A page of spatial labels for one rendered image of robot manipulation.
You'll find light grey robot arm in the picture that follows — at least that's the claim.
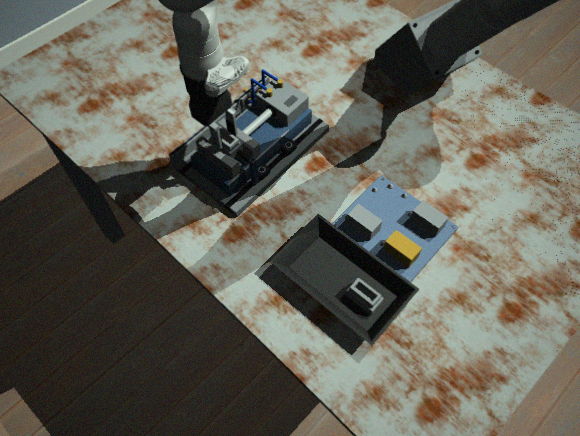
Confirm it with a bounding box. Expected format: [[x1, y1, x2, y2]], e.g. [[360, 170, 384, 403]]
[[158, 0, 560, 61]]

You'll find yellow rectangular block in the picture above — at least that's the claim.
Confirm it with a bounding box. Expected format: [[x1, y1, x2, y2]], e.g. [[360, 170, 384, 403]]
[[383, 230, 422, 268]]

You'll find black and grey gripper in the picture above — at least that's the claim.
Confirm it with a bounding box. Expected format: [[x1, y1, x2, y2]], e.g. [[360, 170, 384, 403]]
[[178, 42, 249, 149]]

